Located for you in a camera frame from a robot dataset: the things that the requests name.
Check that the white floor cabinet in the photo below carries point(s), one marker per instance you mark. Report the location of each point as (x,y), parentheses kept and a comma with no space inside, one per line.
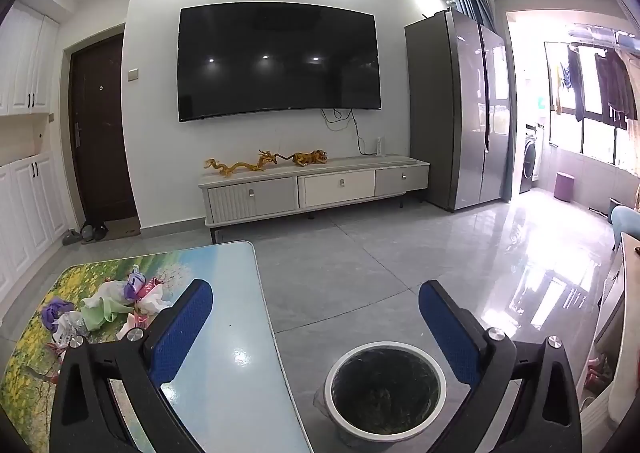
(30,218)

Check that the golden dragon figurine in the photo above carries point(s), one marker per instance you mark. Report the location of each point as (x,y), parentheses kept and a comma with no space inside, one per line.
(240,166)

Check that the white power strip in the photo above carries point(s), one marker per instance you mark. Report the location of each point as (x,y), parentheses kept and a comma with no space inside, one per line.
(380,145)

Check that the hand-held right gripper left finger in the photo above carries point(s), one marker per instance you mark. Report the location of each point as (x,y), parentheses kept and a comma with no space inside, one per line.
(180,328)

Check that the white wall cabinet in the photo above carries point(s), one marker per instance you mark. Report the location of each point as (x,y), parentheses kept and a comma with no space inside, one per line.
(25,63)

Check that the grey slipper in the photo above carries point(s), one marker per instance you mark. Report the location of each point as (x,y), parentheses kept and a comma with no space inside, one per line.
(72,237)

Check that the black bin with white rim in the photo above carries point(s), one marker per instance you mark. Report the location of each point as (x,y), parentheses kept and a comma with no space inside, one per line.
(385,393)

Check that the golden tiger figurine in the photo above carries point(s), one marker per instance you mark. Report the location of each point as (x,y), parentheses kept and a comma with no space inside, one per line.
(307,158)

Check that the ceiling clothes drying rack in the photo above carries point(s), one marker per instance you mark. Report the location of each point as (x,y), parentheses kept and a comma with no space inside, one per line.
(605,33)

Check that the red wrapper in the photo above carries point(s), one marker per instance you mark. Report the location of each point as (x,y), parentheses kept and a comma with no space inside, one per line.
(56,345)

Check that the table with landscape print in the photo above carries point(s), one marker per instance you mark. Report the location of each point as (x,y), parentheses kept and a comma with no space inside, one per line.
(225,293)

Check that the white side furniture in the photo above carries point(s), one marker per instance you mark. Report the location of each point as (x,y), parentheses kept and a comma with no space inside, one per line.
(630,333)

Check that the grey washing machine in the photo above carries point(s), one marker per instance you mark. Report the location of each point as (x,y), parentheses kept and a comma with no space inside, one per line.
(529,158)

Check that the blue curtain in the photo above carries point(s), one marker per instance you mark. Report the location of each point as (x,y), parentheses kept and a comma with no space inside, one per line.
(477,8)

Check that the grey double door refrigerator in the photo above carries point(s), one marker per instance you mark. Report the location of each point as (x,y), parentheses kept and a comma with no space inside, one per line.
(465,108)

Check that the light blue chair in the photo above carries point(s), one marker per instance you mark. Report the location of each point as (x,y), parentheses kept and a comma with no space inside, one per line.
(626,225)

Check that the purple and white wrapper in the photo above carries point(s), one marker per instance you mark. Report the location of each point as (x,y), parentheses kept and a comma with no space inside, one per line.
(135,283)

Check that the purple stool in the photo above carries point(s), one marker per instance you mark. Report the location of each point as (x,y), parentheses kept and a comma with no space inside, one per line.
(566,187)

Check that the wall light switch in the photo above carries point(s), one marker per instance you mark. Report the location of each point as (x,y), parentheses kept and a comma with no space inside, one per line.
(133,74)

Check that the dark shoes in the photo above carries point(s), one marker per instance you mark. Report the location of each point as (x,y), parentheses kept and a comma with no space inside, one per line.
(94,232)

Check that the grey white television cabinet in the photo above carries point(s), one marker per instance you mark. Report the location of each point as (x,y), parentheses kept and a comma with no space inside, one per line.
(335,185)

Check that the purple crumpled wrapper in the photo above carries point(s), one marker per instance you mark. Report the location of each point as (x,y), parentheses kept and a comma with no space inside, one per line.
(55,310)

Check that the green wrapper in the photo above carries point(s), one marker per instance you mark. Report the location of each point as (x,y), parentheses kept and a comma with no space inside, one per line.
(102,315)

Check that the clear white plastic bag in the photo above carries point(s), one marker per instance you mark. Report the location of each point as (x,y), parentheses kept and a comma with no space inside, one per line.
(67,325)

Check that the blue hanging garment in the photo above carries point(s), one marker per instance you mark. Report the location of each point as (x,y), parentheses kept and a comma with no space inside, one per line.
(561,88)

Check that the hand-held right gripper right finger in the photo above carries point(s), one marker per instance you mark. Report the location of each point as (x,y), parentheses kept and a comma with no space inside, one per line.
(450,333)

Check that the brown doormat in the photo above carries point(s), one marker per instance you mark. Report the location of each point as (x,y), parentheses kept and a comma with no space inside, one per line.
(122,227)

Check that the pink white wrapper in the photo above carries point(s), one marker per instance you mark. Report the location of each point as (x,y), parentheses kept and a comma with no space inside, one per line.
(155,305)

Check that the dark brown entrance door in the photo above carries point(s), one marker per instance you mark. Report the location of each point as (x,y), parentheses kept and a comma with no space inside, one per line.
(100,133)

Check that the dark purple hanging garment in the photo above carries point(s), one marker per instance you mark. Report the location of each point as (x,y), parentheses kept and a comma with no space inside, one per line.
(617,88)

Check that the black wall television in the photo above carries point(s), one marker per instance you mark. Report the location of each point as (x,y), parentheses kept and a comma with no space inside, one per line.
(275,63)

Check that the peach pink wrapper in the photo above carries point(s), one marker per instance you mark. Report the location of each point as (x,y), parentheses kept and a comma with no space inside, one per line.
(132,325)

